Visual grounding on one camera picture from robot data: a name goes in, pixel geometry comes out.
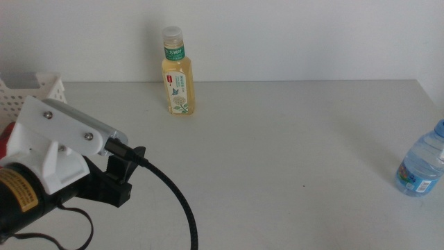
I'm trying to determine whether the red cola can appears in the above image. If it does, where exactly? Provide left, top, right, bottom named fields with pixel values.
left=0, top=121, right=17, bottom=164

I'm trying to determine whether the yellow tea bottle green label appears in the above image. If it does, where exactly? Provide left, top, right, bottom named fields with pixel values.
left=161, top=26, right=196, bottom=117

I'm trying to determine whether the clear water bottle blue cap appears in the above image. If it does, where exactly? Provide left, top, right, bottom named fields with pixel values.
left=394, top=119, right=444, bottom=198

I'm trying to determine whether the white perforated plastic basket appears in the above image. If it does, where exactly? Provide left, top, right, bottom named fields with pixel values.
left=0, top=72, right=67, bottom=122

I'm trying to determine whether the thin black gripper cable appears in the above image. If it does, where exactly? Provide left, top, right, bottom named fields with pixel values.
left=12, top=203, right=94, bottom=250

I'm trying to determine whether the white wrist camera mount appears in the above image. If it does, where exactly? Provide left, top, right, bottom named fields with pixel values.
left=0, top=95, right=106, bottom=196

